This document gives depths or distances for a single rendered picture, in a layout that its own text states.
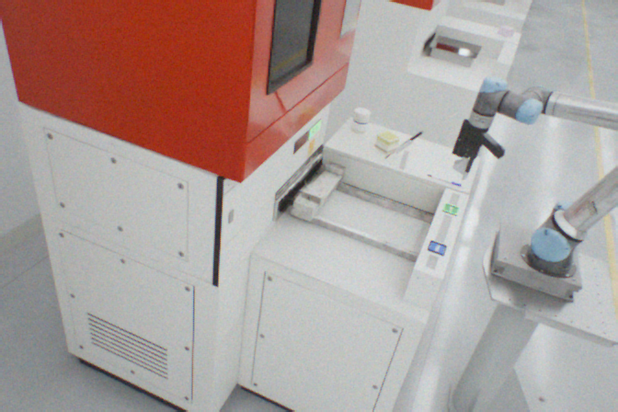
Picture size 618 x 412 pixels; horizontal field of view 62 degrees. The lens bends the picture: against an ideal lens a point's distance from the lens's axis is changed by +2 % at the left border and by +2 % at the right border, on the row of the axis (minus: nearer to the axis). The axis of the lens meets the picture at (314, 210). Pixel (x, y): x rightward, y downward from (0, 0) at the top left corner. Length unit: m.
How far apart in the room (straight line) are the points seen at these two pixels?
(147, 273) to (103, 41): 0.75
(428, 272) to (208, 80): 0.86
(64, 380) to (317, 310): 1.19
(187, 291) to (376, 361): 0.69
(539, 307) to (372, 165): 0.81
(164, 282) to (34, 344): 1.02
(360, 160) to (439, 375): 1.14
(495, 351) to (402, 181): 0.77
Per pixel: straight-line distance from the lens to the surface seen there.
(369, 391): 1.97
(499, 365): 2.28
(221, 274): 1.59
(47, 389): 2.49
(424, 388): 2.57
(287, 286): 1.77
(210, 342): 1.83
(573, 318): 1.95
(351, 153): 2.13
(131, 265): 1.81
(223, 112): 1.28
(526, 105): 1.69
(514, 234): 2.10
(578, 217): 1.73
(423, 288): 1.65
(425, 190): 2.10
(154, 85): 1.38
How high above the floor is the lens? 1.97
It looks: 35 degrees down
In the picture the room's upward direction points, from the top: 10 degrees clockwise
